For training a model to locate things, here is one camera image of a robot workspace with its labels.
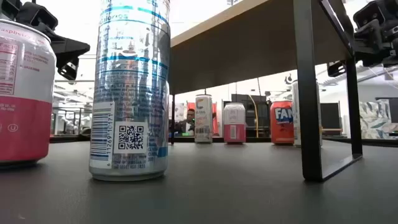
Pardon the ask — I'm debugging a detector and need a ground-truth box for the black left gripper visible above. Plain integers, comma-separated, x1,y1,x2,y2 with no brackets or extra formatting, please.
0,0,91,82

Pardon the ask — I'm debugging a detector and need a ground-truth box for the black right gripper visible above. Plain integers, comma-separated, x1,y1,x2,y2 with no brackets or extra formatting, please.
326,0,398,78

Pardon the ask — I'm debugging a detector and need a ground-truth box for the red Fanta can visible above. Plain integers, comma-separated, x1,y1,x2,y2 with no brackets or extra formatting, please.
269,100,295,146

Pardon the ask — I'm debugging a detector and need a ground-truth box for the black monitor screen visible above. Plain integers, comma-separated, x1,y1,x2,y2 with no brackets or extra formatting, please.
320,102,341,130

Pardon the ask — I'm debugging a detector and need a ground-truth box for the white distant robot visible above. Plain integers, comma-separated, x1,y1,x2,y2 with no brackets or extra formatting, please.
60,115,91,135

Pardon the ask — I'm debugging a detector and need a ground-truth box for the leaf patterned panel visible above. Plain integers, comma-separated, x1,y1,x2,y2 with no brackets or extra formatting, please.
359,98,398,140

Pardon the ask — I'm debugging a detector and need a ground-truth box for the silver blue slim can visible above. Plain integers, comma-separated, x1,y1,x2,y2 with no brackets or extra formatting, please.
88,0,171,182

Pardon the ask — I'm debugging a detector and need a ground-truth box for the pink and white can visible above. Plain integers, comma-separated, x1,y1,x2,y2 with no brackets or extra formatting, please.
223,102,247,144
0,18,57,166

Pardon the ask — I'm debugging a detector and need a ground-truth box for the tall silver can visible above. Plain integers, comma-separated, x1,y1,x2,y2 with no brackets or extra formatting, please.
291,80,323,147

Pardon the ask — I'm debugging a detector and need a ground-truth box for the black equipment cabinet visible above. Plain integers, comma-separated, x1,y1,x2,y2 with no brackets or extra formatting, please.
230,93,271,138

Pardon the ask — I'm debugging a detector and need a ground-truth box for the person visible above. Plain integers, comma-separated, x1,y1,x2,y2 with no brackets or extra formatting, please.
175,108,196,137

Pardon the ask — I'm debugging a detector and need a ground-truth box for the white Celsius can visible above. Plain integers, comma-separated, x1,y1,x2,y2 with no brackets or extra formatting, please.
194,94,214,144

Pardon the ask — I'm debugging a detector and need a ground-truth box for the red banner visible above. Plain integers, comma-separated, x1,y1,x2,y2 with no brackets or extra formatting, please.
186,101,220,137

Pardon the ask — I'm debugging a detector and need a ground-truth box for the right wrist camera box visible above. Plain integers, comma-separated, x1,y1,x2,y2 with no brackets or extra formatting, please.
353,1,390,29

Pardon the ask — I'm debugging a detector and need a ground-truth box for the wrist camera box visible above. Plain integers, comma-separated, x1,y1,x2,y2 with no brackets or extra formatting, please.
353,1,390,29
16,2,59,31

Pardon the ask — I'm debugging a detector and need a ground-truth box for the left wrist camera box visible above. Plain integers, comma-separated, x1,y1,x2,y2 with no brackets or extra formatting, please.
16,2,59,31

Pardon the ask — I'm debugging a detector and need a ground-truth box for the wooden shelf with black frame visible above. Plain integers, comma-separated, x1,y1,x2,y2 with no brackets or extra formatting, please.
169,0,364,182

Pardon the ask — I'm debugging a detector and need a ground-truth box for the yellow hanging cable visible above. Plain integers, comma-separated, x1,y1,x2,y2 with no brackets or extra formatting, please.
248,94,259,138

